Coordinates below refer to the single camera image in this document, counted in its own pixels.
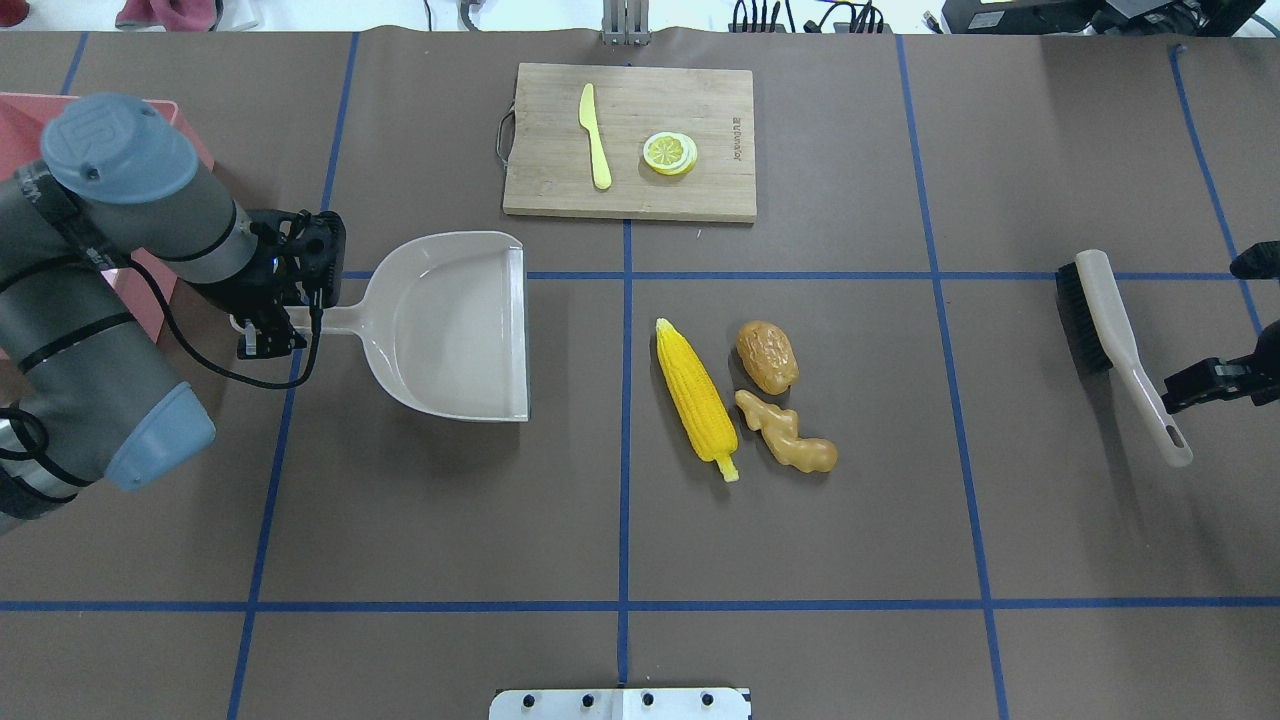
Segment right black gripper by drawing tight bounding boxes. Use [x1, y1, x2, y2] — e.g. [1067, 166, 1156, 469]
[1161, 357, 1263, 414]

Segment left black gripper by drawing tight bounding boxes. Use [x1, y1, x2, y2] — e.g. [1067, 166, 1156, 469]
[232, 209, 347, 360]

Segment white brush black bristles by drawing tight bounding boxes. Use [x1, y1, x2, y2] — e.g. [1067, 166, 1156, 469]
[1055, 249, 1194, 468]

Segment white plastic dustpan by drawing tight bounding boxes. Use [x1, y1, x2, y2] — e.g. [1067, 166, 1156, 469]
[230, 231, 530, 423]

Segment yellow toy corn cob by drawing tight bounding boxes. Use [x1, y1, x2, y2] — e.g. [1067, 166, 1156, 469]
[655, 316, 740, 483]

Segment tan toy ginger root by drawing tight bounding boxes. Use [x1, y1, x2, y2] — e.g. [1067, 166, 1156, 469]
[733, 389, 838, 473]

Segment brown toy potato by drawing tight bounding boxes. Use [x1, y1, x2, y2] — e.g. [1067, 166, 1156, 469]
[736, 320, 800, 396]

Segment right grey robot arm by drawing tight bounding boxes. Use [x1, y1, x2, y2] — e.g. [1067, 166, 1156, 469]
[1161, 240, 1279, 414]

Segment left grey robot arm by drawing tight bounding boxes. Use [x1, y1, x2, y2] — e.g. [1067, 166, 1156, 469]
[1, 94, 346, 530]

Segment pink plastic bin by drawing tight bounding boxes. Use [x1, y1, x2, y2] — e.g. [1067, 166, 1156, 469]
[0, 92, 215, 346]

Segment red cloth top left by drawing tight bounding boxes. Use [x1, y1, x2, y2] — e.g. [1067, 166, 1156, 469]
[114, 0, 224, 32]

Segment wooden cutting board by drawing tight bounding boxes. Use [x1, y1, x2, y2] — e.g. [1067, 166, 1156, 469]
[502, 63, 758, 224]

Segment black equipment top right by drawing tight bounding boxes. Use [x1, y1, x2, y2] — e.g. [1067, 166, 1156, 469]
[941, 1, 1263, 37]

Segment yellow plastic knife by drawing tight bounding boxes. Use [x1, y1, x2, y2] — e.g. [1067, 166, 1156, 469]
[577, 83, 613, 191]

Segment yellow lemon slice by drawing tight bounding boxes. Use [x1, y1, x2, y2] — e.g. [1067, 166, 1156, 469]
[641, 131, 699, 176]

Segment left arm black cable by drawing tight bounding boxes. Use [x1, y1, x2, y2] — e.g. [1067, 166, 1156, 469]
[120, 240, 325, 389]

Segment metal bracket bottom edge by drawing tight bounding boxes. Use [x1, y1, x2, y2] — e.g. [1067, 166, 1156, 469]
[488, 687, 753, 719]

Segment metal post top edge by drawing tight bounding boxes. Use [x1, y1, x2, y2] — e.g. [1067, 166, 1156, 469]
[602, 0, 652, 46]

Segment black power strip cables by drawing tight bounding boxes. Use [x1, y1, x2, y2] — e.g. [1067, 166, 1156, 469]
[728, 0, 891, 35]

